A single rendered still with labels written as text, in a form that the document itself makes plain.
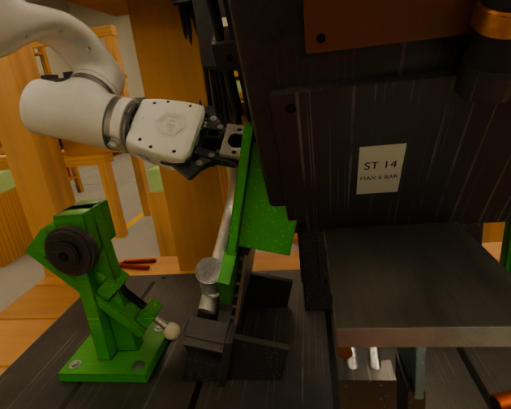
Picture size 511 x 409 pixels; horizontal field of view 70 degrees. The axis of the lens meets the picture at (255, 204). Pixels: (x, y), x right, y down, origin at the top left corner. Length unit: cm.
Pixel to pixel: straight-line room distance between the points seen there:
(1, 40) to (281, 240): 41
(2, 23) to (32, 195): 59
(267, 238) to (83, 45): 39
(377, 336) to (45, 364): 60
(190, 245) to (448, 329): 70
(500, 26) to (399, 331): 22
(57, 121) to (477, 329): 56
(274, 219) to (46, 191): 70
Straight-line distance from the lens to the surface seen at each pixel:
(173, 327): 64
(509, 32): 30
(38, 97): 63
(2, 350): 91
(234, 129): 55
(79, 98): 60
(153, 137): 55
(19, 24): 56
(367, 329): 31
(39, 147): 103
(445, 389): 61
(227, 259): 48
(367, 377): 44
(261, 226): 47
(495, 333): 33
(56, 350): 79
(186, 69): 83
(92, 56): 65
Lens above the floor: 132
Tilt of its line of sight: 19 degrees down
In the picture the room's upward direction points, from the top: 7 degrees counter-clockwise
